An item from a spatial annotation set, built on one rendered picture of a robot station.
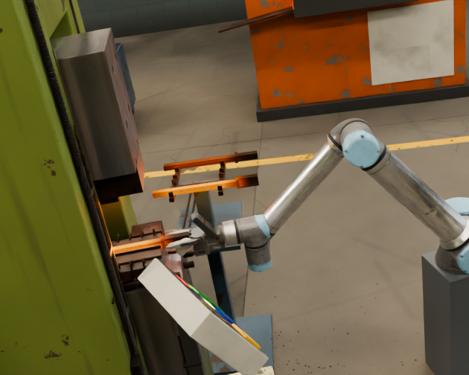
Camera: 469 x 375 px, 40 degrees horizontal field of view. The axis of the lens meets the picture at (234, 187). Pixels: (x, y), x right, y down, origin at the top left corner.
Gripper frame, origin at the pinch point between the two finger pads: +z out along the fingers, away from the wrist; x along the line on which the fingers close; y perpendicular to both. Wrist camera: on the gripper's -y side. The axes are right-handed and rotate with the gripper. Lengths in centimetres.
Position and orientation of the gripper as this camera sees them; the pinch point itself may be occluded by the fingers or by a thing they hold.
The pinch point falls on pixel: (168, 239)
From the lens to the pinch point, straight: 239.4
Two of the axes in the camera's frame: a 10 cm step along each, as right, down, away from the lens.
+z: -9.8, 1.9, -0.2
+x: -1.1, -4.4, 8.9
